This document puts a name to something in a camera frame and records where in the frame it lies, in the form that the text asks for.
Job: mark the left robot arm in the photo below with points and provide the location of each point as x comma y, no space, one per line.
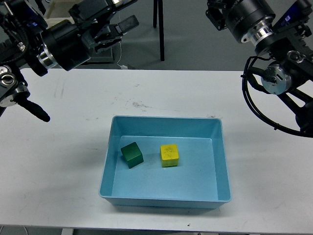
23,24

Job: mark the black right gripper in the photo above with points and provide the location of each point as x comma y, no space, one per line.
247,20

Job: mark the green wooden block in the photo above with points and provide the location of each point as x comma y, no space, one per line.
132,154

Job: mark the dark grey plastic bin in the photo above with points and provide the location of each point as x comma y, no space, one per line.
101,56

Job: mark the black frame leg right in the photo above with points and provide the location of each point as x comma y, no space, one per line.
158,20

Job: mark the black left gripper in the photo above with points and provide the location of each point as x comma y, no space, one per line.
64,41

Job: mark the light blue plastic box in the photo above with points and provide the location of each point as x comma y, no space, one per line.
200,180

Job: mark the yellow wooden block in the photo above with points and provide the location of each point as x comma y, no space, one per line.
169,155

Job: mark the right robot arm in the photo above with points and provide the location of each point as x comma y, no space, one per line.
282,63

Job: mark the cream plastic container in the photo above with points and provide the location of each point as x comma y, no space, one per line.
57,11

